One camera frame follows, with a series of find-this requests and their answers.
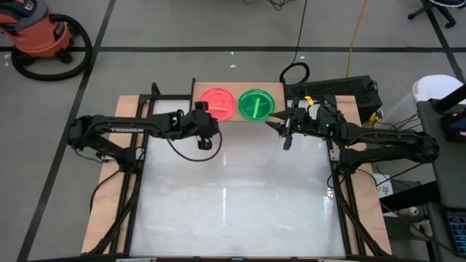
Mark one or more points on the orange translucent plate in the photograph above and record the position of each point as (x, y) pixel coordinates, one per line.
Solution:
(218, 100)

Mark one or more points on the green translucent plate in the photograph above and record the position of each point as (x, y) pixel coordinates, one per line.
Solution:
(256, 105)

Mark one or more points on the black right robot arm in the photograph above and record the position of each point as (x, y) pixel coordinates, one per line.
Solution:
(382, 138)

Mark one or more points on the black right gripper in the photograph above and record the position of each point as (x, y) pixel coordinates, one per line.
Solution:
(304, 121)

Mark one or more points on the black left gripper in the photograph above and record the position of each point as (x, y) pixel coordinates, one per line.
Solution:
(200, 123)

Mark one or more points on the plywood base board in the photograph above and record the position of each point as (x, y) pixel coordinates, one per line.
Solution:
(109, 189)

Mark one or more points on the black office chair base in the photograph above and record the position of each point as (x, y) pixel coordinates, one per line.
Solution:
(435, 9)

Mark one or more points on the white rounded container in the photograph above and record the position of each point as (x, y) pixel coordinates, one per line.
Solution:
(437, 87)

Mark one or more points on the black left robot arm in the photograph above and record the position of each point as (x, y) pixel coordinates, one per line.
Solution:
(120, 129)

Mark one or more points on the keyboard with blue keys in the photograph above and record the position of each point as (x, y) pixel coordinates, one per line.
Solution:
(458, 233)

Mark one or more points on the orange shop vacuum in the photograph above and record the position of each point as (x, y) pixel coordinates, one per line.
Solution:
(85, 40)
(36, 32)

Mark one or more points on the black aluminium rig frame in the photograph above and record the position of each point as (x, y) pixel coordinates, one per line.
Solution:
(133, 163)

